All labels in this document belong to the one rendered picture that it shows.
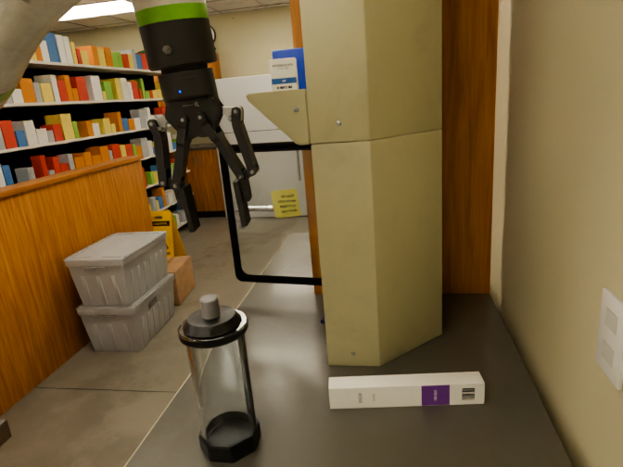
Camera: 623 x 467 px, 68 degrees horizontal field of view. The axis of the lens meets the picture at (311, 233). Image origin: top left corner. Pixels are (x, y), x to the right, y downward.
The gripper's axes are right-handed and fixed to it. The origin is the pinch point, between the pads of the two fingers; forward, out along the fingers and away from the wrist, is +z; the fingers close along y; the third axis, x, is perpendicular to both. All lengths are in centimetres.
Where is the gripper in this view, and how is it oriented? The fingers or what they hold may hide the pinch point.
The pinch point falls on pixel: (216, 209)
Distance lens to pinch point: 72.0
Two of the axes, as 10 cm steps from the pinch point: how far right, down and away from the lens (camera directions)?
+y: -9.9, 1.0, 1.4
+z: 1.5, 9.3, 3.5
